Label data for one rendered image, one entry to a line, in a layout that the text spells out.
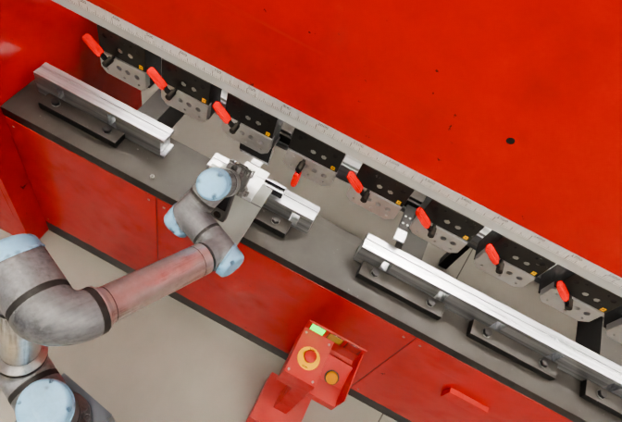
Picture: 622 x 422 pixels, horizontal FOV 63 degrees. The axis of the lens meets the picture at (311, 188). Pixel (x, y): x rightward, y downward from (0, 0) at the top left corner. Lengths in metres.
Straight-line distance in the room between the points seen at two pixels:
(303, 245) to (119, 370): 1.08
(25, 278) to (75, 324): 0.12
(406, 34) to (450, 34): 0.08
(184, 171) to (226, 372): 1.01
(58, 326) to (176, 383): 1.42
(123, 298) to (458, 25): 0.81
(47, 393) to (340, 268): 0.88
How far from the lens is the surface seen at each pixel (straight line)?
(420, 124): 1.17
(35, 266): 1.04
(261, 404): 2.27
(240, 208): 1.56
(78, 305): 1.02
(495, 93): 1.08
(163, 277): 1.10
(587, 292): 1.51
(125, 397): 2.38
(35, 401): 1.38
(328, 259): 1.68
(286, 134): 1.73
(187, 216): 1.23
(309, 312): 1.89
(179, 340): 2.43
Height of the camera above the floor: 2.33
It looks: 54 degrees down
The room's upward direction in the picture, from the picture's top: 24 degrees clockwise
